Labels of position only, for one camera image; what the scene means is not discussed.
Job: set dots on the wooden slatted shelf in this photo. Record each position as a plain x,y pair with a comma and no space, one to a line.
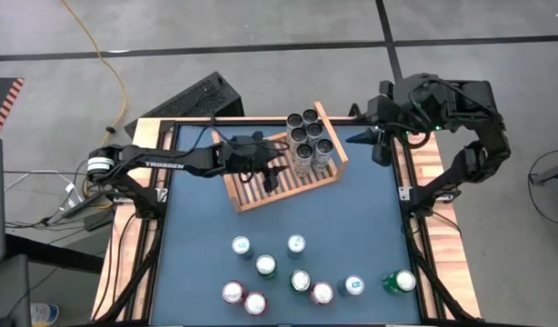
288,194

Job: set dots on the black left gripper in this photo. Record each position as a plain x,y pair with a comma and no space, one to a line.
247,154

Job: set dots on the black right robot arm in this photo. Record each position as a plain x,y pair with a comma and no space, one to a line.
461,97

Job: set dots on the black power adapter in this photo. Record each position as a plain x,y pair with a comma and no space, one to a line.
99,220

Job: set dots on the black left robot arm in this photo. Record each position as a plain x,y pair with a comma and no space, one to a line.
170,164

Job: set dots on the black aluminium table frame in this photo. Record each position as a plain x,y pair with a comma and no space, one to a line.
418,290

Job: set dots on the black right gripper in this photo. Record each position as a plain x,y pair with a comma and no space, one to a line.
382,111

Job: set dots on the black floor beam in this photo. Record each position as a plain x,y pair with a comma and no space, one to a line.
52,254

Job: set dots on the green Sprite can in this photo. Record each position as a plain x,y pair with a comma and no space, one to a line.
301,280
403,280
266,264

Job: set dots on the white metal bracket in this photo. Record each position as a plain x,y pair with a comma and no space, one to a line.
162,195
404,193

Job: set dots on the blue silver Red Bull can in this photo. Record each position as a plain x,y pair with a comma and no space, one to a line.
241,245
354,285
296,243

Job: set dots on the grey metal stand base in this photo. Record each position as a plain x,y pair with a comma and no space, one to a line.
554,175

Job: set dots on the red Coca-Cola can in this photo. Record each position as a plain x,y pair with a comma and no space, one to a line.
323,293
255,303
233,292

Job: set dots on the white blue yellow bag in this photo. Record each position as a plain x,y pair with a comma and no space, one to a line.
45,313

